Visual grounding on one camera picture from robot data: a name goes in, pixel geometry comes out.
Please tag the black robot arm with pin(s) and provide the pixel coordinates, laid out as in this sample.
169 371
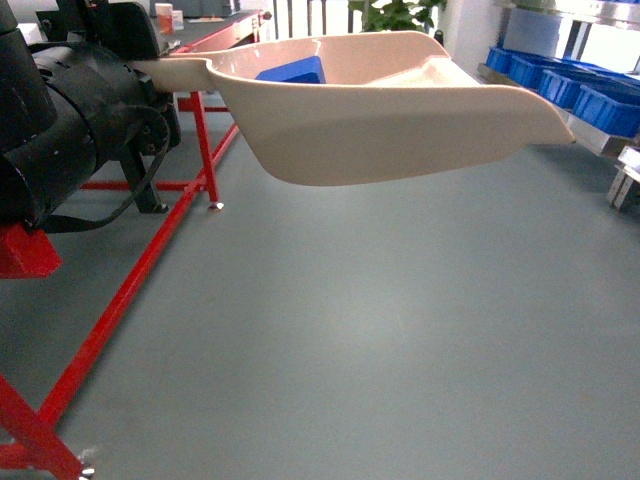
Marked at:
69 107

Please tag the beige plastic dustpan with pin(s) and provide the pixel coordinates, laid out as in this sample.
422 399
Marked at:
394 106

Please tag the blue toy block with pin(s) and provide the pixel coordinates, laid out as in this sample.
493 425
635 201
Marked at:
307 70

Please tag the steel shelf rack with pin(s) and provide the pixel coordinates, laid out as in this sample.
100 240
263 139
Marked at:
600 107

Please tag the green potted plant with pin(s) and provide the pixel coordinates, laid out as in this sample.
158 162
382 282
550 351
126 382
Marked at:
397 15

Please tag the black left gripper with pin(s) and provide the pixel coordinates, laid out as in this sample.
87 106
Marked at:
83 64

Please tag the red table frame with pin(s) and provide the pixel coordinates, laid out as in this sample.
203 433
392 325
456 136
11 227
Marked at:
35 444

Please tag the red block on arm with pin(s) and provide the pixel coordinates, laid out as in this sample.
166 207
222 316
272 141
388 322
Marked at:
26 254

